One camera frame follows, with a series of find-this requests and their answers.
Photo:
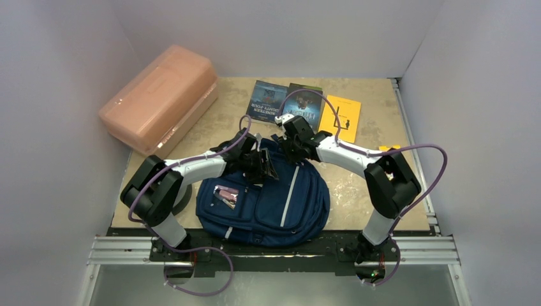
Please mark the yellow paperback book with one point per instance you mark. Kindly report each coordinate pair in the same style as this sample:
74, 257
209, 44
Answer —
348, 112

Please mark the colourful crayon box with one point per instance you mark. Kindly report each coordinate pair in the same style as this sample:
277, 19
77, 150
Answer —
385, 148

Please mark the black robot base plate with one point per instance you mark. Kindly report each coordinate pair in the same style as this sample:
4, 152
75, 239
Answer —
331, 251

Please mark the navy blue student backpack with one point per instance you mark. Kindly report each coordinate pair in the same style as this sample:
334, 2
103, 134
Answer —
278, 213

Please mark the Nineteen Eighty-Four paperback book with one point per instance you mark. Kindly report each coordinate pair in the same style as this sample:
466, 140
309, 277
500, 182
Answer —
265, 101

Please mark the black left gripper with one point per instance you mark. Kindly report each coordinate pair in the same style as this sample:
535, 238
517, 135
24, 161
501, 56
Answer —
264, 170

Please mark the dark blue paperback book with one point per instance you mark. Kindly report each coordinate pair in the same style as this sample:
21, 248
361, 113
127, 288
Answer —
304, 103

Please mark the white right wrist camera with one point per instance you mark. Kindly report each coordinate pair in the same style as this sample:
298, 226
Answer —
282, 119

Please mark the pink highlighter marker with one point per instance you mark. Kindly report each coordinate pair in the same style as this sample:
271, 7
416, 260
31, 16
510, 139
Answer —
227, 195

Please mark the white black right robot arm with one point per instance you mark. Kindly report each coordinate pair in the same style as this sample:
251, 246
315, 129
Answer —
390, 181

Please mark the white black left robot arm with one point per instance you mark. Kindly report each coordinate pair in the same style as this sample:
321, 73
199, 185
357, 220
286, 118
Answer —
153, 190

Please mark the translucent pink storage box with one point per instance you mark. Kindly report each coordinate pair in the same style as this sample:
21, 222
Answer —
154, 112

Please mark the grey round disc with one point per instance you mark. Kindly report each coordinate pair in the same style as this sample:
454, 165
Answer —
182, 199

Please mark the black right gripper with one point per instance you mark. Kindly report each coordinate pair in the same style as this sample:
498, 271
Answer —
289, 149

